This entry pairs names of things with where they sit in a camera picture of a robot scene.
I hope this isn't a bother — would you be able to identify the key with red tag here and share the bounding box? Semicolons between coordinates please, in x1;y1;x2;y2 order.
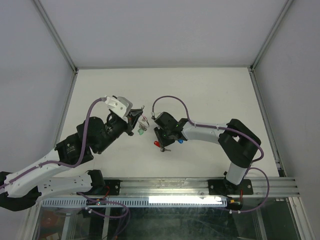
153;141;171;153

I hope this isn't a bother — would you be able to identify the metal keyring with clips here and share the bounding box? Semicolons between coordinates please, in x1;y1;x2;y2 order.
138;114;150;132

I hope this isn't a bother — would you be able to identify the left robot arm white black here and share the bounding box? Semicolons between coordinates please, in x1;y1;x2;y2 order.
0;108;143;212

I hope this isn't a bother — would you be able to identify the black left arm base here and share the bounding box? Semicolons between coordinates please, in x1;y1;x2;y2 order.
80;170;122;196

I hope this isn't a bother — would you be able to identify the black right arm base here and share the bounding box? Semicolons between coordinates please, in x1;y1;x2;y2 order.
207;178;254;197

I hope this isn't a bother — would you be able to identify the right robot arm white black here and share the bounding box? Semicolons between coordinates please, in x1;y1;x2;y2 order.
152;112;261;196

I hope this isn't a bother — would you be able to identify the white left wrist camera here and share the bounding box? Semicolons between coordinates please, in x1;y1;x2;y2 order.
104;96;133;119

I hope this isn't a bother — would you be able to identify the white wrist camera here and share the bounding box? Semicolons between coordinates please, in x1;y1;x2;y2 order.
104;96;133;119
151;112;161;120

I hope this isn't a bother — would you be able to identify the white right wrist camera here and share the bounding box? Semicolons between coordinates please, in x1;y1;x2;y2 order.
151;112;161;120

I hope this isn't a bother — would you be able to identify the left aluminium frame post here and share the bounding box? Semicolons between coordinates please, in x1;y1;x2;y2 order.
31;0;79;147

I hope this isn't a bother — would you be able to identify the aluminium frame post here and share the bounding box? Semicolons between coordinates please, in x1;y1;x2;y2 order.
247;0;295;178
31;0;79;147

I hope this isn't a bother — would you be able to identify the white slotted cable duct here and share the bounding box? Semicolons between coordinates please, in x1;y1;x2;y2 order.
41;195;227;208

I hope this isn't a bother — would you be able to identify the right aluminium frame post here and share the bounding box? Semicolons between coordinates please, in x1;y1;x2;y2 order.
247;0;295;178

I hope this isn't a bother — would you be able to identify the aluminium mounting rail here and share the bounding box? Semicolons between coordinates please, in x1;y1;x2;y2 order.
37;176;300;198

